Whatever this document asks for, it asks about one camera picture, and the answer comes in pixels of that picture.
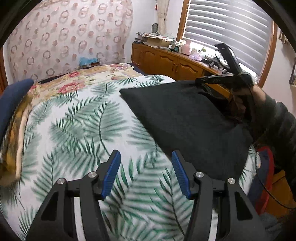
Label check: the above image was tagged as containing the black printed t-shirt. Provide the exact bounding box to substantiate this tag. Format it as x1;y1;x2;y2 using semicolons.
120;81;252;180

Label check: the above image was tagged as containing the person's right forearm dark sleeve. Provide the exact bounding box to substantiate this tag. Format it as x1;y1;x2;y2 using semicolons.
251;95;295;189

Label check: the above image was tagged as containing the person's right hand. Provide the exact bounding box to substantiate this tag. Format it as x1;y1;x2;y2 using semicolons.
231;85;266;113

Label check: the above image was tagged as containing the spare black gripper on sideboard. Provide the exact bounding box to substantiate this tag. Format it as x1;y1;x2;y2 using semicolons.
201;55;228;74

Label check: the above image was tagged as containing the palm leaf bed sheet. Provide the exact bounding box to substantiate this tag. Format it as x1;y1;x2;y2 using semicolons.
0;74;262;241

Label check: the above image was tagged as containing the grey zebra window blind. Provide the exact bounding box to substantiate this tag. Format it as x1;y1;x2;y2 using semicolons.
183;0;273;75

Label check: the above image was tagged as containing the pink jar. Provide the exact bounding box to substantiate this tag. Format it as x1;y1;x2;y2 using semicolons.
180;40;191;56

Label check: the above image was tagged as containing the open cardboard box with clutter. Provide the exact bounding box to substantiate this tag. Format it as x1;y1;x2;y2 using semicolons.
137;32;174;48

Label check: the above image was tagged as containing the wooden sideboard cabinet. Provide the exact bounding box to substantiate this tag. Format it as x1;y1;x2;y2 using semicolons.
131;43;232;98

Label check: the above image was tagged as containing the small round desk fan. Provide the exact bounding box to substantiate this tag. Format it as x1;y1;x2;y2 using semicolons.
151;23;158;34

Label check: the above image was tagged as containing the gold patterned folded cloth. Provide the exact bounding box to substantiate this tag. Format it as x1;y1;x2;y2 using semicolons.
1;93;34;187

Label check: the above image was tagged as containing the floral bed blanket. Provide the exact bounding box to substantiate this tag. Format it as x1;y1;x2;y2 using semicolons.
26;63;145;105

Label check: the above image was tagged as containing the cream tied side curtain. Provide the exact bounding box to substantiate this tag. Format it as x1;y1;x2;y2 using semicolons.
157;0;170;36

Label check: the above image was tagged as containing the cardboard box with blue cloth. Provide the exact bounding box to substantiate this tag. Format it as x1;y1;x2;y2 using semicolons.
79;57;100;69

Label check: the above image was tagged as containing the navy folded garment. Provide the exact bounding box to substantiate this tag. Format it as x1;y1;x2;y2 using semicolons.
0;79;34;142

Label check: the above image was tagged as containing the circle patterned sheer curtain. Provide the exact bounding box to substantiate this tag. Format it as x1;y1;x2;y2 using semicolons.
7;1;133;82

